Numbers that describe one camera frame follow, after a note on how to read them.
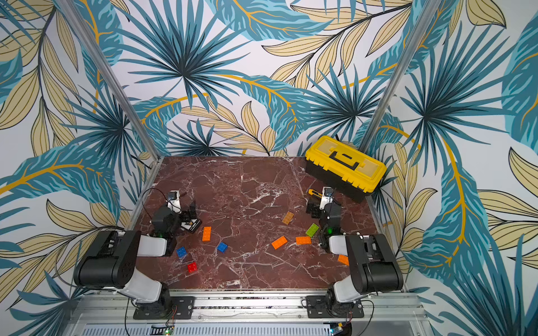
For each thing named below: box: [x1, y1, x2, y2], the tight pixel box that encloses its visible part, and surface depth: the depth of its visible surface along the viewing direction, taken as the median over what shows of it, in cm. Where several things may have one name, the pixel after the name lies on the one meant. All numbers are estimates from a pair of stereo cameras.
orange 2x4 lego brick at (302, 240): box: [294, 236, 312, 245], surface depth 91 cm
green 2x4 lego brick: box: [305, 222, 320, 238], surface depth 94 cm
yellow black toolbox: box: [304, 135, 388, 203], surface depth 99 cm
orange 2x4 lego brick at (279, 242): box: [271, 235, 288, 250], surface depth 90 cm
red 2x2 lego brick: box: [187, 261, 199, 273], surface depth 83 cm
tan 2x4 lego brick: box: [281, 211, 295, 226], surface depth 98 cm
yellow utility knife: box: [308, 189, 323, 199], surface depth 105 cm
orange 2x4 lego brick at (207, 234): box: [201, 226, 213, 242], surface depth 92 cm
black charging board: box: [180, 218, 202, 233], surface depth 94 cm
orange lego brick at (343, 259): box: [337, 254, 350, 266], surface depth 87 cm
